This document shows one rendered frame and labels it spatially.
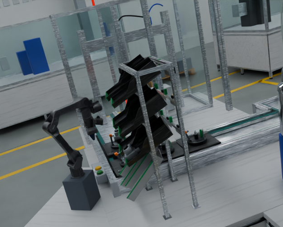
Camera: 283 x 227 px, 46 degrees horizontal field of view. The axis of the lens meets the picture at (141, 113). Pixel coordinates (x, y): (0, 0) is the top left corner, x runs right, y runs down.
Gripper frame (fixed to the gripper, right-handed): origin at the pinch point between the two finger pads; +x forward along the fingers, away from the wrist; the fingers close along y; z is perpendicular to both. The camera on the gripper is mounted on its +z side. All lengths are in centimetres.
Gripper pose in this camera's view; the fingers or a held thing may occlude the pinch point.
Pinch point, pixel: (92, 134)
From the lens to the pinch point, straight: 208.8
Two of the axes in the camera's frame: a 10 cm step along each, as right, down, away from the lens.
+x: 2.2, 9.2, 3.3
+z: 9.4, -2.9, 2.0
